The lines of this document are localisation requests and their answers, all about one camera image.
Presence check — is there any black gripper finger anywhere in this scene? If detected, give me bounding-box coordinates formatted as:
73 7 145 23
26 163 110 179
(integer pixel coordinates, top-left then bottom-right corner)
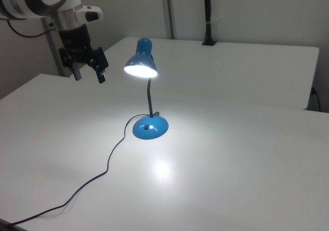
71 61 83 81
88 46 109 85

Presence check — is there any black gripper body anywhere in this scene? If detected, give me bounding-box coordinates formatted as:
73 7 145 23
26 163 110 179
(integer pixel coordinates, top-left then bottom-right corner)
58 25 95 68

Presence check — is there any blue desk lamp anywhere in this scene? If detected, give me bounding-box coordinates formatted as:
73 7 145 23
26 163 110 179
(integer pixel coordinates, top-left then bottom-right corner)
123 37 170 141

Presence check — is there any black pole with clamp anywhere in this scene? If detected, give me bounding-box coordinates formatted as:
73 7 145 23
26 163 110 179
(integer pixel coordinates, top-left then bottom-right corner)
202 0 218 46

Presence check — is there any aluminium frame post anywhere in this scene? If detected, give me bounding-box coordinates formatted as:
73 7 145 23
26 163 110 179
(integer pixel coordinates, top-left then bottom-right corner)
40 17 71 78

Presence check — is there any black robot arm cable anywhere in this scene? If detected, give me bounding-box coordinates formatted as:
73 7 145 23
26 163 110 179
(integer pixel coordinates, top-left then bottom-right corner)
6 18 56 39

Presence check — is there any grey vertical wall profile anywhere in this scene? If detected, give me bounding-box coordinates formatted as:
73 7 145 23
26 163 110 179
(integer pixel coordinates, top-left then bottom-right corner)
160 0 176 40

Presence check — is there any black lamp power cable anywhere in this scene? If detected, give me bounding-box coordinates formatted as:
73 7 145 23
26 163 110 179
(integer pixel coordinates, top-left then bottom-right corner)
9 112 161 226

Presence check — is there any black cable at table edge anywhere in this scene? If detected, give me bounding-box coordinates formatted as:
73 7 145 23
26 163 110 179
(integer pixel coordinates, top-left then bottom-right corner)
311 86 321 111

